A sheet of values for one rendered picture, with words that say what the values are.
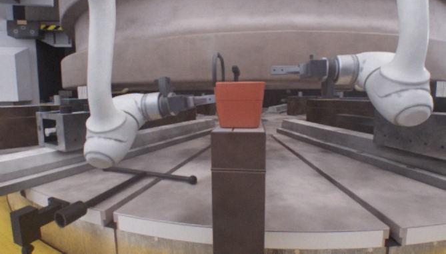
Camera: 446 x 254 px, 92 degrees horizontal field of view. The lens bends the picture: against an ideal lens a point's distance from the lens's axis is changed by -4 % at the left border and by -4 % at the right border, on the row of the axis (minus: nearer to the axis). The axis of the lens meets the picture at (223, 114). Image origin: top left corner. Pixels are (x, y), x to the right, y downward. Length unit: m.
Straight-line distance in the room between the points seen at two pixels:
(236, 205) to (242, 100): 0.28
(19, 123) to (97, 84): 2.11
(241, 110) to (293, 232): 0.49
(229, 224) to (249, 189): 0.11
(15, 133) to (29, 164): 1.16
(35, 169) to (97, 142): 0.96
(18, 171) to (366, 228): 1.60
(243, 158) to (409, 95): 0.40
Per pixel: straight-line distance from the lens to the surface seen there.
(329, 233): 0.94
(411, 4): 0.66
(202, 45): 1.33
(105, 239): 1.22
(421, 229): 1.13
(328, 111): 2.97
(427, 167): 1.62
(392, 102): 0.65
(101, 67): 0.63
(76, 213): 1.08
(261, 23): 1.46
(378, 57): 0.79
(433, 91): 1.62
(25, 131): 2.71
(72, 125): 1.54
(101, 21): 0.66
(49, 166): 1.61
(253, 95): 0.60
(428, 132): 1.50
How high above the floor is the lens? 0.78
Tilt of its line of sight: 6 degrees down
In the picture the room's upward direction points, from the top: 1 degrees counter-clockwise
